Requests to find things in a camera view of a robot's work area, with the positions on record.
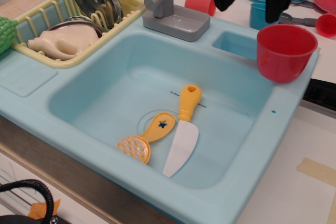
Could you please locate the cream toy detergent bottle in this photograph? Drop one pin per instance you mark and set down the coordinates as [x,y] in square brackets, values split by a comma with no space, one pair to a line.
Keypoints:
[64,43]

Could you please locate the pale yellow dish rack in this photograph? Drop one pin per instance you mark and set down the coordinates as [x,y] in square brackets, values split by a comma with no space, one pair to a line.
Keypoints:
[52,12]

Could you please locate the small red cup lying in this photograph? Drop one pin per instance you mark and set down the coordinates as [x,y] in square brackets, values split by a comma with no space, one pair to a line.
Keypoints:
[205,6]

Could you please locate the grey toy utensil handles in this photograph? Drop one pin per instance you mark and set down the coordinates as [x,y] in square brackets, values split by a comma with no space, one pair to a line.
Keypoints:
[304,3]

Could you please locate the beige masking tape strip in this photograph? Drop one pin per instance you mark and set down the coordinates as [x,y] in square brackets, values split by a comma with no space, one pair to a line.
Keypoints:
[318,171]

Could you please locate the metal pot in rack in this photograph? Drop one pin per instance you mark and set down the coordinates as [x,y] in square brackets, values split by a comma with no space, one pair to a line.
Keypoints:
[69,23]

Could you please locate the green toy corn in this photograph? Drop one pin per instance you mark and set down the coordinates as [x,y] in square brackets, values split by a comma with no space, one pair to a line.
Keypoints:
[8,33]

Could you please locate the small red cup right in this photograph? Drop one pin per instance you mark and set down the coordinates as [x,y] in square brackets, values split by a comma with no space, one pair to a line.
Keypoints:
[325,25]

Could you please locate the light blue toy sink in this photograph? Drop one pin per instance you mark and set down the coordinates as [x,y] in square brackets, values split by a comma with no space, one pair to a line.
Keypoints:
[83,111]

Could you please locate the large red plastic cup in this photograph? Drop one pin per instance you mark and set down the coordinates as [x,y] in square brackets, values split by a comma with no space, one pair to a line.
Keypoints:
[283,51]

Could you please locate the grey toy faucet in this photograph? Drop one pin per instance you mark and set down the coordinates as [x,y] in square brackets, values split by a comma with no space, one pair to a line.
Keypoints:
[176,21]

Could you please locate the black bar at right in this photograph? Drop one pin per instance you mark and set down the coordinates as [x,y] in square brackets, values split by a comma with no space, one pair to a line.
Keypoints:
[321,93]

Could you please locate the blue plastic cup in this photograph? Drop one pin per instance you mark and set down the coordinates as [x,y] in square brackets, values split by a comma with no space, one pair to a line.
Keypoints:
[257,18]

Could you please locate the grey toy spoon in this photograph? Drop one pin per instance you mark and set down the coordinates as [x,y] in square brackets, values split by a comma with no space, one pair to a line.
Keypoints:
[288,19]

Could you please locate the yellow handled toy knife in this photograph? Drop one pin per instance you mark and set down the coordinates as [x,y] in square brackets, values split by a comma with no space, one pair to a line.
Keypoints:
[186,135]

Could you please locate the orange tape piece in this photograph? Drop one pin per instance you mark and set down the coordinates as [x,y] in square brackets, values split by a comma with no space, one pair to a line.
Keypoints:
[38,210]

